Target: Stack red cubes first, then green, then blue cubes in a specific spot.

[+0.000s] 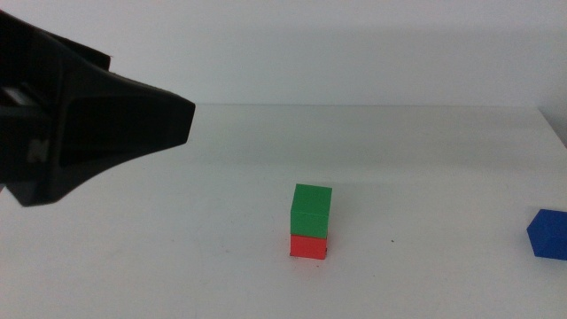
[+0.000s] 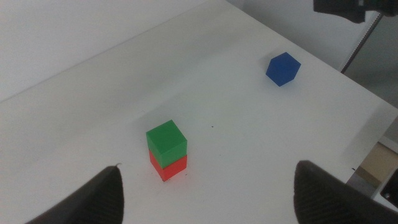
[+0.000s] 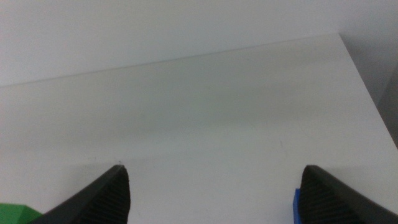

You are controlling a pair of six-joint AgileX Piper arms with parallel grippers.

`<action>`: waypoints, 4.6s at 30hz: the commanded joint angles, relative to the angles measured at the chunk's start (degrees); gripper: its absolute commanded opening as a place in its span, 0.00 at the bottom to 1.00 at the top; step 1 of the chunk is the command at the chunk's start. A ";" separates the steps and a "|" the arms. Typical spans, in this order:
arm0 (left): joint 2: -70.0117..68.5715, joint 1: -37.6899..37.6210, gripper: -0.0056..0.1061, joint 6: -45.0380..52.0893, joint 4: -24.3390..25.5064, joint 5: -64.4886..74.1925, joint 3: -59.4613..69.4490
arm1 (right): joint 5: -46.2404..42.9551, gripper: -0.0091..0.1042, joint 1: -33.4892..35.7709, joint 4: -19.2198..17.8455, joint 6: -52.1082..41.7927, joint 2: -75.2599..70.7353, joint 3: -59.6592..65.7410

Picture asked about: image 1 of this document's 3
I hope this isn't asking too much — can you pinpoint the red cube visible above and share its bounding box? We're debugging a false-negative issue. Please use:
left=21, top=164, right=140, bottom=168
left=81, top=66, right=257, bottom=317
left=290, top=233, right=329, bottom=261

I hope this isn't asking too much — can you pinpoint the green cube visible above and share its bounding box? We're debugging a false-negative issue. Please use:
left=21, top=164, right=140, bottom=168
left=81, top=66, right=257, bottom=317
left=290, top=183, right=333, bottom=240

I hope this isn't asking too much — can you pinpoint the blue cube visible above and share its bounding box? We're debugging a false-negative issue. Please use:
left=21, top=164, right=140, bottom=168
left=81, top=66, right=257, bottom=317
left=525, top=208, right=567, bottom=261

